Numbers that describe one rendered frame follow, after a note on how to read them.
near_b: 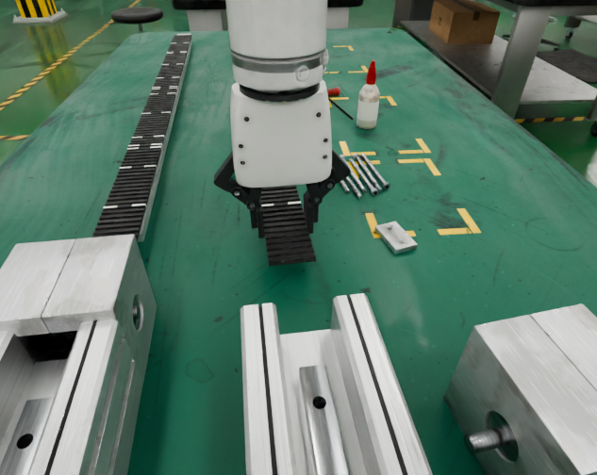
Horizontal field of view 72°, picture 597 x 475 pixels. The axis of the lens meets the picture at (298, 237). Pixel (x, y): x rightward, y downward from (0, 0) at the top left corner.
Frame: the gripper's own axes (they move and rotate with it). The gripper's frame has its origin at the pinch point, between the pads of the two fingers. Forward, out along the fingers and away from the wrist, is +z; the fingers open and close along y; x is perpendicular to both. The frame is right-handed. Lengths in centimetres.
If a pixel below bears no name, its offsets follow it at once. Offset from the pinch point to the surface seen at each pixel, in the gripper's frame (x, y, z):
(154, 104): -40.7, 20.1, 0.7
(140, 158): -18.7, 19.3, 0.7
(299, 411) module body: 23.9, 1.7, -0.4
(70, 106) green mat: -51, 39, 4
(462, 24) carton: -307, -181, 46
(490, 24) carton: -304, -204, 47
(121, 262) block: 11.9, 14.7, -5.5
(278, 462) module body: 28.7, 3.5, -4.4
